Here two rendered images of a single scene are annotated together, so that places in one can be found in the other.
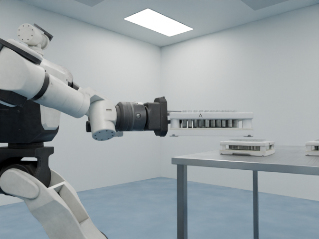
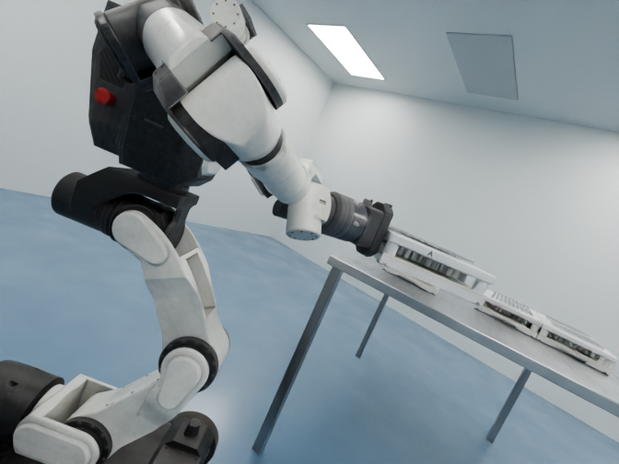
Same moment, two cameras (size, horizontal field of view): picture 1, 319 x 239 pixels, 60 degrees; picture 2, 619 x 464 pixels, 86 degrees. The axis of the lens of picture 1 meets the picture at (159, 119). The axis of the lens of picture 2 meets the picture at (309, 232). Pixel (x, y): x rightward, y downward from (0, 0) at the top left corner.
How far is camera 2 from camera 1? 0.29 m
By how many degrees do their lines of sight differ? 13
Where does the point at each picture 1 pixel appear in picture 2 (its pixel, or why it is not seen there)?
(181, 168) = (336, 272)
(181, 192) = (323, 300)
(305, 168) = (491, 341)
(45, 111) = not seen: hidden behind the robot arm
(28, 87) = (252, 146)
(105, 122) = (314, 220)
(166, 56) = (335, 97)
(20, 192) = (139, 249)
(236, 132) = (464, 293)
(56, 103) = (274, 179)
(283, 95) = (448, 206)
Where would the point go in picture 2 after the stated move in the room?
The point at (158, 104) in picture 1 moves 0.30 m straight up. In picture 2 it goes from (382, 214) to (445, 76)
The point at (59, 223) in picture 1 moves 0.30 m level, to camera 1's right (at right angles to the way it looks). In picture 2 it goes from (179, 307) to (294, 346)
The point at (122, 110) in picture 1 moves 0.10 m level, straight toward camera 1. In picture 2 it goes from (340, 209) to (358, 218)
